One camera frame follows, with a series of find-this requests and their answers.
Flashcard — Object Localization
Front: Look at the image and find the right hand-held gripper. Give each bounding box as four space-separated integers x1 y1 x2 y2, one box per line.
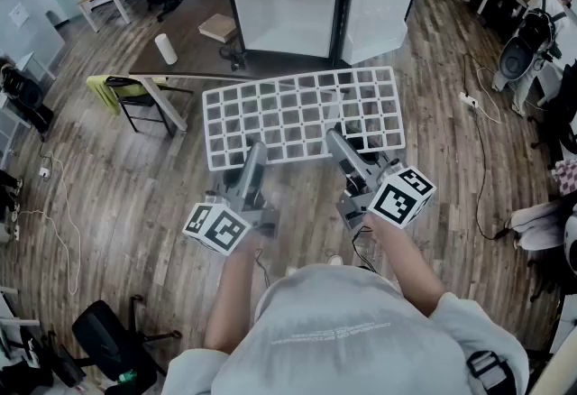
325 128 437 232

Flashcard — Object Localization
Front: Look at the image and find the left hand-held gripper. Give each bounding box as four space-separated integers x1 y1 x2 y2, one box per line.
182 140 281 257

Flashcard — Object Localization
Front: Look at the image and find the white grid shelf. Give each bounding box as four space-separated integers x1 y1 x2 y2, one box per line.
201 66 407 172

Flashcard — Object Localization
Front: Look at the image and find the black mini fridge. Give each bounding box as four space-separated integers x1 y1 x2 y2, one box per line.
224 0 423 68

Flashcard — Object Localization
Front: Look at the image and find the person's left forearm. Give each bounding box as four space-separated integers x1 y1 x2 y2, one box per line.
205 231 272 354

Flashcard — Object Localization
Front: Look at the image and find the person's right forearm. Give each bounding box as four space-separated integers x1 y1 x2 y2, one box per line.
362 213 457 320

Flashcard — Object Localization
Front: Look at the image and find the black metal chair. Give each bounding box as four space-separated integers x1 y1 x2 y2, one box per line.
105 76 196 138

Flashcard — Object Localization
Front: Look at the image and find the dark brown table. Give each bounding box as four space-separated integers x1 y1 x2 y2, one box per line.
128 0 343 84

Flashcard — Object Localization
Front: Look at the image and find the brown cardboard box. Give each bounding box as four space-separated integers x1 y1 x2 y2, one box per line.
197 13 238 44

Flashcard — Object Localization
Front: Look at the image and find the white paper roll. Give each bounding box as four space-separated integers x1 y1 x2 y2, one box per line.
154 33 179 66

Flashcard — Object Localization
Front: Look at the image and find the person's grey sweatshirt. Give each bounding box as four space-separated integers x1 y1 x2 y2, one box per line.
160 264 531 395

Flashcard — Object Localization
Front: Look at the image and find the checkered cloth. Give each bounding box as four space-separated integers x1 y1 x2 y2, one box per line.
553 158 577 197

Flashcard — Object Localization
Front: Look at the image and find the black swivel chair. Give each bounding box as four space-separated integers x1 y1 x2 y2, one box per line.
70 295 184 395

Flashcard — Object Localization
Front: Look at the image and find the black backpack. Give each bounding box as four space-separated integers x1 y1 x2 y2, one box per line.
0 64 55 142

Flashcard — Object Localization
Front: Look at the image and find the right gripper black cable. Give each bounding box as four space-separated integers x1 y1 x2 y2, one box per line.
350 225 385 273

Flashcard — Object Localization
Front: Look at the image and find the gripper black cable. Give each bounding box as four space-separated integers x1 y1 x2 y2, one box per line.
350 225 385 273
253 247 272 289

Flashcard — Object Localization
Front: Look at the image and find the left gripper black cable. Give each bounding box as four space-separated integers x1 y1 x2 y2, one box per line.
253 247 272 289

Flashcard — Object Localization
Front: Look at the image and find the black coiled cable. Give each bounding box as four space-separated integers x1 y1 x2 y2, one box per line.
218 42 247 72

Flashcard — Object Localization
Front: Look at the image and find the long black floor cable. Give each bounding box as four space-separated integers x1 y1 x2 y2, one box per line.
463 51 511 242

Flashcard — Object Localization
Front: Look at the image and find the short white cable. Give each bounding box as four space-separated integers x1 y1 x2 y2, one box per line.
475 66 503 126

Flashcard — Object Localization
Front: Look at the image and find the long white floor cable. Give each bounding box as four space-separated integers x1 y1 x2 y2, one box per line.
16 152 83 296

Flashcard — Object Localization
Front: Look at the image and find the black shoulder strap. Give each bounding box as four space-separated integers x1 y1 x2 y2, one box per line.
465 349 516 395

